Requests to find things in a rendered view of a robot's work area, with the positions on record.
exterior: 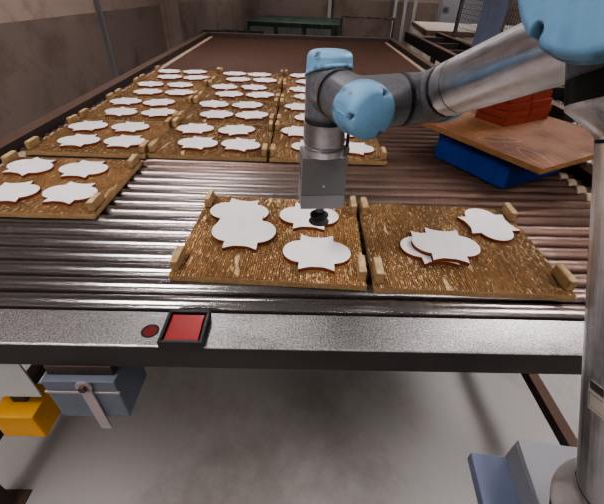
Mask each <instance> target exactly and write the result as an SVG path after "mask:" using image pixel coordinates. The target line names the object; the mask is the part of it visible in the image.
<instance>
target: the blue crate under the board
mask: <svg viewBox="0 0 604 504"><path fill-rule="evenodd" d="M438 133H439V132H438ZM439 134H440V135H439V139H438V142H437V146H436V150H435V154H434V156H435V157H437V158H439V159H441V160H443V161H445V162H447V163H450V164H452V165H454V166H456V167H458V168H460V169H462V170H464V171H466V172H468V173H470V174H472V175H474V176H476V177H478V178H480V179H482V180H484V181H487V182H489V183H491V184H493V185H495V186H497V187H499V188H501V189H506V188H509V187H512V186H516V185H519V184H522V183H526V182H529V181H533V180H536V179H539V178H543V177H546V176H549V175H553V174H556V173H559V172H560V170H561V169H558V170H555V171H552V172H548V173H545V174H541V175H539V174H537V173H534V172H532V171H530V170H527V169H525V168H522V167H520V166H518V165H515V164H513V163H511V162H508V161H506V160H503V159H501V158H499V157H496V156H494V155H491V154H489V153H487V152H484V151H482V150H480V149H477V148H475V147H472V146H470V145H468V144H465V143H463V142H460V141H458V140H456V139H453V138H451V137H449V136H446V135H444V134H441V133H439Z"/></svg>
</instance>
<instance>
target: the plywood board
mask: <svg viewBox="0 0 604 504"><path fill-rule="evenodd" d="M477 111H478V110H473V111H470V112H466V113H462V114H461V116H460V117H458V118H456V119H453V120H448V121H446V122H443V123H424V124H420V125H422V126H425V127H427V128H429V129H432V130H434V131H437V132H439V133H441V134H444V135H446V136H449V137H451V138H453V139H456V140H458V141H460V142H463V143H465V144H468V145H470V146H472V147H475V148H477V149H480V150H482V151H484V152H487V153H489V154H491V155H494V156H496V157H499V158H501V159H503V160H506V161H508V162H511V163H513V164H515V165H518V166H520V167H522V168H525V169H527V170H530V171H532V172H534V173H537V174H539V175H541V174H545V173H548V172H552V171H555V170H558V169H562V168H565V167H569V166H572V165H576V164H579V163H582V162H586V161H589V160H593V154H594V138H593V137H592V135H591V134H590V132H589V131H588V130H587V129H585V128H584V127H583V126H580V125H577V124H573V123H570V122H566V121H563V120H560V119H556V118H553V117H549V116H548V117H547V119H542V120H536V121H531V122H526V123H521V124H516V125H511V126H505V127H502V126H499V125H496V124H493V123H490V122H488V121H485V120H482V119H479V118H476V117H475V115H476V112H477Z"/></svg>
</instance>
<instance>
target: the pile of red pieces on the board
mask: <svg viewBox="0 0 604 504"><path fill-rule="evenodd" d="M552 93H553V90H552V89H548V90H544V91H541V92H537V93H534V94H530V95H527V96H523V97H519V98H516V99H512V100H509V101H505V102H502V103H498V104H495V105H491V106H487V107H484V108H480V109H477V110H478V111H477V112H476V115H475V117H476V118H479V119H482V120H485V121H488V122H490V123H493V124H496V125H499V126H502V127H505V126H511V125H516V124H521V123H526V122H531V121H536V120H542V119H547V117H548V115H549V111H550V110H551V108H552V106H553V105H551V102H552V100H553V98H550V97H551V95H552Z"/></svg>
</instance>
